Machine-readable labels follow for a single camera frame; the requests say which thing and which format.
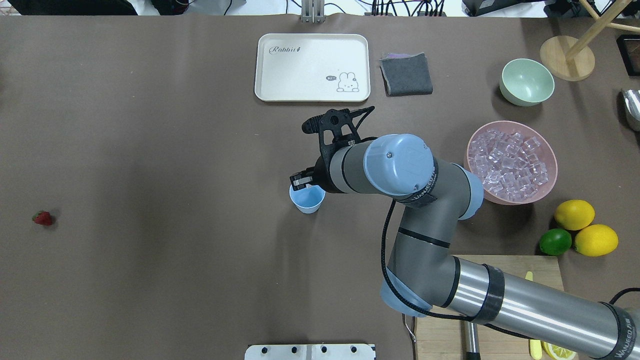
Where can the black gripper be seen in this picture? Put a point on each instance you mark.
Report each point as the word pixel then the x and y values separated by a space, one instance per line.
pixel 321 179

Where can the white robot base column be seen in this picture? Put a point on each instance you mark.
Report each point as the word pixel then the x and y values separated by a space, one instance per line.
pixel 317 351

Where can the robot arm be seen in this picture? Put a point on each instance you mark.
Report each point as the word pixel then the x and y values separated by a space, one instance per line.
pixel 422 273

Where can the light blue plastic cup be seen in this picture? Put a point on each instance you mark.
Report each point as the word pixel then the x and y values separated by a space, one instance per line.
pixel 307 200

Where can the clear ice cubes pile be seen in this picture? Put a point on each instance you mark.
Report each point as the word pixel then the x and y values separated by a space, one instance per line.
pixel 510 164

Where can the wooden cup tree stand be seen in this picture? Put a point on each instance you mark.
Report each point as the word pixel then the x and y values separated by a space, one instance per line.
pixel 570 58

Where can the steel ice scoop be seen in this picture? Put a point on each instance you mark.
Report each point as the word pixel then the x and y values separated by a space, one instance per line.
pixel 631 105

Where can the cream rabbit tray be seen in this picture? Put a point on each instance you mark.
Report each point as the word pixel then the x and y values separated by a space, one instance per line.
pixel 312 67

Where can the grey folded cloth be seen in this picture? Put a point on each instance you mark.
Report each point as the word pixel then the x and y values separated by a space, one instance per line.
pixel 406 74

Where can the wooden cutting board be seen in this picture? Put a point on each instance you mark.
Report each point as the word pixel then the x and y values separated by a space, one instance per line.
pixel 442 339

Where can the pink bowl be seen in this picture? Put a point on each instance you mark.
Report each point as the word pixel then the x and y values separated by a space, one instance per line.
pixel 548 156

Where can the mint green bowl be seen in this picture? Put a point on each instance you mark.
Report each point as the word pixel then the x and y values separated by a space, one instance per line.
pixel 525 82

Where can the red strawberry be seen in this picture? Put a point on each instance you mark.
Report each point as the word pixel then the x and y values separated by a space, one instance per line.
pixel 43 218

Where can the green lime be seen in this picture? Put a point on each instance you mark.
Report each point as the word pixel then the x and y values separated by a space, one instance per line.
pixel 555 242

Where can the yellow lemon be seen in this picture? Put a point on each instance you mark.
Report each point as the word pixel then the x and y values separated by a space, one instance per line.
pixel 574 214
pixel 596 240

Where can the yellow plastic knife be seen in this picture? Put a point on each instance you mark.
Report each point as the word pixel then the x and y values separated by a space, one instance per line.
pixel 535 347

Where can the lemon slice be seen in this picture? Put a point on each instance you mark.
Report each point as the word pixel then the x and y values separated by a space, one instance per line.
pixel 556 352

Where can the black tray edge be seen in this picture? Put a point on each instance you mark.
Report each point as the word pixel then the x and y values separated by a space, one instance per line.
pixel 629 48

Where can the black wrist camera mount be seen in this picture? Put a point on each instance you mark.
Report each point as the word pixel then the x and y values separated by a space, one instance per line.
pixel 337 129

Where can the aluminium frame post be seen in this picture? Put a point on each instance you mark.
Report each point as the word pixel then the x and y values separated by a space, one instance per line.
pixel 312 11

